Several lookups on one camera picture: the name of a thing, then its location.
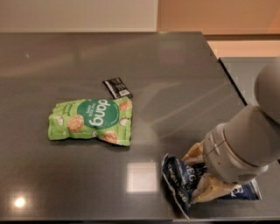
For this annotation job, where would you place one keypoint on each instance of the blue Kettle chip bag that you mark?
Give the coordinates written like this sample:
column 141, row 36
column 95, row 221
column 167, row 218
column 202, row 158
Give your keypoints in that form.
column 183, row 179

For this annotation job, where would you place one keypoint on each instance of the green Dang rice chip bag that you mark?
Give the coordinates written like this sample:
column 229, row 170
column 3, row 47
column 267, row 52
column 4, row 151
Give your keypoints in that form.
column 107, row 120

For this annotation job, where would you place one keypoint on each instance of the small black snack packet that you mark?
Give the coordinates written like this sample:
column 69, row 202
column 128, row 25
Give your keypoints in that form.
column 117, row 88

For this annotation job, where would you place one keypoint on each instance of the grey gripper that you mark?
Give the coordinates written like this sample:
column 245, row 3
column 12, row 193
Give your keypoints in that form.
column 219, row 156

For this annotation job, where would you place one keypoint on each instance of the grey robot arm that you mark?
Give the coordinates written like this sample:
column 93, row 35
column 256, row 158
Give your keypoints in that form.
column 237, row 151

